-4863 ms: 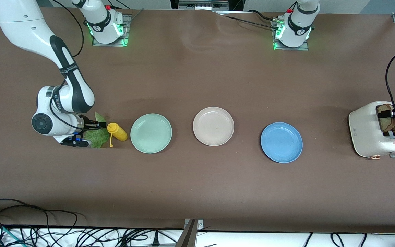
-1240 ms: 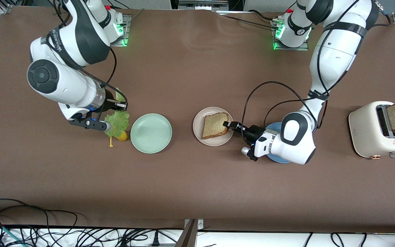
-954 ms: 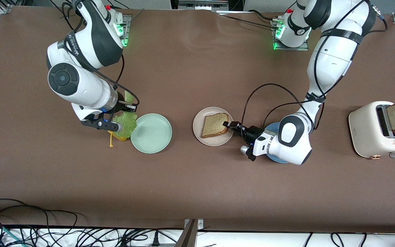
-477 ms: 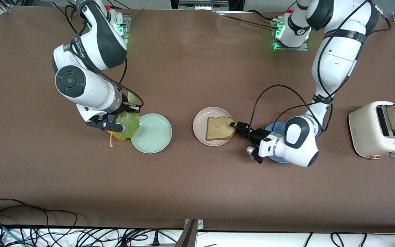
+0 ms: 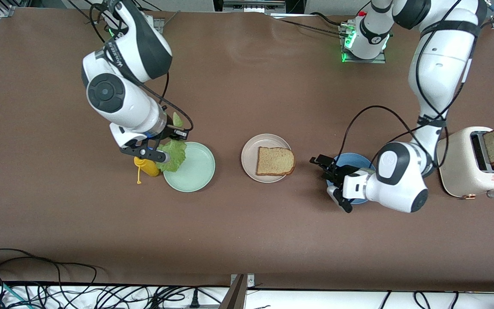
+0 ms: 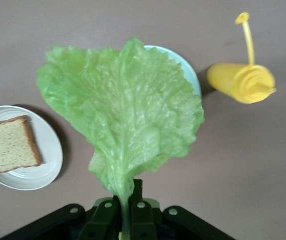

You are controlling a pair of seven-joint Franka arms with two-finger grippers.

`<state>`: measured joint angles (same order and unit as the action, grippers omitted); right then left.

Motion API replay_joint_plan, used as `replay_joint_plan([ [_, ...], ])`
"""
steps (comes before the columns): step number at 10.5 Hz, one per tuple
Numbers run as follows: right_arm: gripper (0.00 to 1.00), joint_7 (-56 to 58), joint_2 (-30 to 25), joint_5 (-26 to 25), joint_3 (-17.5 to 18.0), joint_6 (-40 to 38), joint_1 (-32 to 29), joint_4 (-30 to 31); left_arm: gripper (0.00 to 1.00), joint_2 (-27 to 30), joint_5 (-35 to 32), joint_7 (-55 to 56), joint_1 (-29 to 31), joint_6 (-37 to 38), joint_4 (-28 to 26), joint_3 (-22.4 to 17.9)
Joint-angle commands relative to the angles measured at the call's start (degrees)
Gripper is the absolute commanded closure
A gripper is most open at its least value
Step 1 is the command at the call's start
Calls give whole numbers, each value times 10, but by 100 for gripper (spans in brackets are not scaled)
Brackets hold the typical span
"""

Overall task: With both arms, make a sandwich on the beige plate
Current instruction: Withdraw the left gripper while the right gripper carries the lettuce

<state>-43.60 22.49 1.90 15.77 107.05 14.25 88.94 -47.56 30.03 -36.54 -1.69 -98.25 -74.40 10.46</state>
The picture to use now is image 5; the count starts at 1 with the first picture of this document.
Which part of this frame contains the green lettuce leaf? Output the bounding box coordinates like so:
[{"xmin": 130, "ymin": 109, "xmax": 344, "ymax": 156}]
[{"xmin": 156, "ymin": 112, "xmax": 187, "ymax": 173}]

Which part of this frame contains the yellow mustard squeeze bottle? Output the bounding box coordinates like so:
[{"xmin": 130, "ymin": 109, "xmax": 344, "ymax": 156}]
[{"xmin": 134, "ymin": 157, "xmax": 161, "ymax": 185}]

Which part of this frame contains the blue plate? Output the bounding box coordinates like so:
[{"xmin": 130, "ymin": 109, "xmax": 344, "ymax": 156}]
[{"xmin": 325, "ymin": 153, "xmax": 376, "ymax": 204}]

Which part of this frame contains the pale green plate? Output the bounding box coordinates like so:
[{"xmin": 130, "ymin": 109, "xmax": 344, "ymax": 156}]
[{"xmin": 163, "ymin": 142, "xmax": 216, "ymax": 192}]

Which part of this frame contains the beige plate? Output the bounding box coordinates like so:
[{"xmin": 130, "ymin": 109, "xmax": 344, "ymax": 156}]
[{"xmin": 241, "ymin": 133, "xmax": 293, "ymax": 183}]

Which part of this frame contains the cream white toaster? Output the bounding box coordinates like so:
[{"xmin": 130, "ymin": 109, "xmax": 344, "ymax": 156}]
[{"xmin": 436, "ymin": 126, "xmax": 494, "ymax": 199}]

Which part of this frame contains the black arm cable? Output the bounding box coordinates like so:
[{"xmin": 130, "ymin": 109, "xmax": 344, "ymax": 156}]
[
  {"xmin": 339, "ymin": 26, "xmax": 488, "ymax": 170},
  {"xmin": 89, "ymin": 2, "xmax": 194, "ymax": 133}
]

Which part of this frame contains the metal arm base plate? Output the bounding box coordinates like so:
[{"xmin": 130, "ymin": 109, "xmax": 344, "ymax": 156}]
[
  {"xmin": 339, "ymin": 24, "xmax": 387, "ymax": 64},
  {"xmin": 144, "ymin": 16, "xmax": 165, "ymax": 35}
]

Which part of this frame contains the small metal corner bracket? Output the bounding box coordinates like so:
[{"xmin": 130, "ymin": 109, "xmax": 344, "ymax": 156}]
[{"xmin": 230, "ymin": 273, "xmax": 256, "ymax": 288}]

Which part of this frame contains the black base power cable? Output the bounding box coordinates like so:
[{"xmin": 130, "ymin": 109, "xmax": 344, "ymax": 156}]
[{"xmin": 268, "ymin": 12, "xmax": 347, "ymax": 37}]

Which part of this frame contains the black equipment frame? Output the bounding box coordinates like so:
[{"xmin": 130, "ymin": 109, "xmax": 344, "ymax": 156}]
[{"xmin": 213, "ymin": 0, "xmax": 307, "ymax": 14}]

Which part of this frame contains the grey metal post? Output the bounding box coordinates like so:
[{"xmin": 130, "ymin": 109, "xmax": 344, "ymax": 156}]
[{"xmin": 219, "ymin": 274, "xmax": 247, "ymax": 309}]

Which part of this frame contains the black looping floor cable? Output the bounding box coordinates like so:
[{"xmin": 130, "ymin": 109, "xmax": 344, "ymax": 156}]
[{"xmin": 0, "ymin": 248, "xmax": 98, "ymax": 286}]

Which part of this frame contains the teal cable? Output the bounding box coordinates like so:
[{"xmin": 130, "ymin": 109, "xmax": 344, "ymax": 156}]
[{"xmin": 0, "ymin": 279, "xmax": 31, "ymax": 309}]

